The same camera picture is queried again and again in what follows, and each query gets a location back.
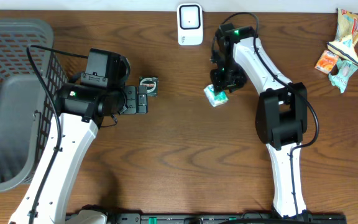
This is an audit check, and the teal tissue pack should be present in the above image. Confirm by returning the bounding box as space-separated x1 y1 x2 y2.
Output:
204 84 228 107

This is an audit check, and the orange tissue pack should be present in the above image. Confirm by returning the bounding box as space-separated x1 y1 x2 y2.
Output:
314 50 339 74

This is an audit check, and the light blue wipes pack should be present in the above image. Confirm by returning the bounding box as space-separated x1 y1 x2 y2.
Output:
328 59 358 93

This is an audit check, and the orange white snack bag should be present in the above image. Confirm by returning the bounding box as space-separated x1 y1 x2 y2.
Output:
327 8 358 65

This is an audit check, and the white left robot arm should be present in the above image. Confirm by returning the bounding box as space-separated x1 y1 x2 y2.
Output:
9 83 148 223

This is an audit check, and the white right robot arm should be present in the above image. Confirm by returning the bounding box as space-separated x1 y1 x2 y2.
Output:
211 27 308 218

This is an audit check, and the grey plastic basket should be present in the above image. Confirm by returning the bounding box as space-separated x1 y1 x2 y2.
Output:
0 18 68 192

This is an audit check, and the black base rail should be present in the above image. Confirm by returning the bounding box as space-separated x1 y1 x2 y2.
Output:
66 210 347 224

